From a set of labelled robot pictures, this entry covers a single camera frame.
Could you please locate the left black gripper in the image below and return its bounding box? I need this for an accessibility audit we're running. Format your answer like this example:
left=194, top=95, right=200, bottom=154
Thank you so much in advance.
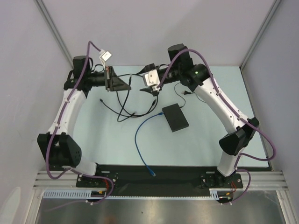
left=87, top=67, right=131, bottom=92

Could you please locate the black power adapter cable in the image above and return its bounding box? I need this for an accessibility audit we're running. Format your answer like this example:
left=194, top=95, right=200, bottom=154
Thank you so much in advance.
left=174, top=83, right=211, bottom=108

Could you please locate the black network switch box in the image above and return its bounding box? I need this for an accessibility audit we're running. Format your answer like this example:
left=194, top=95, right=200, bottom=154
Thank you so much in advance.
left=162, top=104, right=189, bottom=132

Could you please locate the blue ethernet cable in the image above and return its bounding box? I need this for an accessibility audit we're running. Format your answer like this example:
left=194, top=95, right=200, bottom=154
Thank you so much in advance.
left=135, top=112, right=164, bottom=177

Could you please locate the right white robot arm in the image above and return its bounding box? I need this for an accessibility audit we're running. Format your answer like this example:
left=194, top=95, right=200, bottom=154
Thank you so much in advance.
left=139, top=43, right=259, bottom=188

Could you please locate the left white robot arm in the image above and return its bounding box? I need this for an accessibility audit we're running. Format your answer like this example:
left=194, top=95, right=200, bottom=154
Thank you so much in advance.
left=37, top=56, right=131, bottom=187

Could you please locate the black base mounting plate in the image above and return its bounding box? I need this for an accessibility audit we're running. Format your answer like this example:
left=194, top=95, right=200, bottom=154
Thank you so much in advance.
left=46, top=163, right=274, bottom=198

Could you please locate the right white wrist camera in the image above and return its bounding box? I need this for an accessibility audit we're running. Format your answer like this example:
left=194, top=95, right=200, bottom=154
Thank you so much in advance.
left=142, top=73, right=161, bottom=96

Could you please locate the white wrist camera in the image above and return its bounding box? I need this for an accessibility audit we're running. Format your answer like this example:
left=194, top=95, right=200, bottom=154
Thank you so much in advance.
left=99, top=49, right=112, bottom=68
left=142, top=73, right=161, bottom=96

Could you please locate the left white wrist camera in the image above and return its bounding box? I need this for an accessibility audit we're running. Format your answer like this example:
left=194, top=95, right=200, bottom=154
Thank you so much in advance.
left=99, top=49, right=112, bottom=68

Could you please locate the white slotted cable duct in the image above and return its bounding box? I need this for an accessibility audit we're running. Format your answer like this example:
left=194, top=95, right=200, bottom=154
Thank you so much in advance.
left=43, top=189, right=108, bottom=199

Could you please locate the aluminium frame rail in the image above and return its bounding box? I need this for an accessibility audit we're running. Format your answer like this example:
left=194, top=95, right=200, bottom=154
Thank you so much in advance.
left=33, top=171, right=288, bottom=190

